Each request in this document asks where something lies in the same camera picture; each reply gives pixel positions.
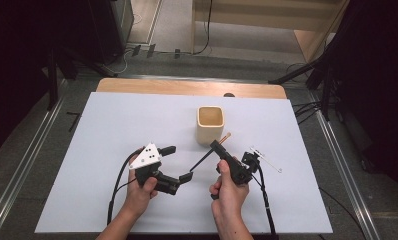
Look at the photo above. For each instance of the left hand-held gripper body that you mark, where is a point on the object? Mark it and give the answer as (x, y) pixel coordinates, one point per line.
(147, 157)

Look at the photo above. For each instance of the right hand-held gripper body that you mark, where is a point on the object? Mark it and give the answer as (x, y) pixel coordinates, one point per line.
(245, 166)

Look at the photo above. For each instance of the black pencil with orange end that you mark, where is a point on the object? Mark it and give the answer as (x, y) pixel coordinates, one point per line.
(203, 159)

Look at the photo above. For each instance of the square wooden cup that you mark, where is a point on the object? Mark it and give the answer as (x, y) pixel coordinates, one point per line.
(209, 131)

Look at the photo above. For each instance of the person's right hand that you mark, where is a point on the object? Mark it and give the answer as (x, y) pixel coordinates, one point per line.
(228, 196)

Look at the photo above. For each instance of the person's left hand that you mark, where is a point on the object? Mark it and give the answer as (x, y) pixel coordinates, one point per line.
(138, 196)

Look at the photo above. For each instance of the white table board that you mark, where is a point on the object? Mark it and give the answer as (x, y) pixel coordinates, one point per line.
(97, 140)

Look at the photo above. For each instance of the dark round table grommet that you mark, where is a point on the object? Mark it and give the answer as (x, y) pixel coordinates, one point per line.
(229, 95)

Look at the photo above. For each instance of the wooden table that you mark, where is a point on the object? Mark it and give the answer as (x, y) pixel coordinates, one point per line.
(187, 88)

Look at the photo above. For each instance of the black slanted tripod leg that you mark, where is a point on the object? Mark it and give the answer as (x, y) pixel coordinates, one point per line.
(297, 71)

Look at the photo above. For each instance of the dark cabinet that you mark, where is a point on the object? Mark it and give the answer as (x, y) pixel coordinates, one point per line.
(110, 30)

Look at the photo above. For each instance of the light wooden shelf unit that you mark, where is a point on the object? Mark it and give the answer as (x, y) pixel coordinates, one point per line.
(253, 16)

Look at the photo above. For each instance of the metal floor rail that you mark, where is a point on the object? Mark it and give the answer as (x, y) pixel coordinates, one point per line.
(343, 166)
(23, 166)

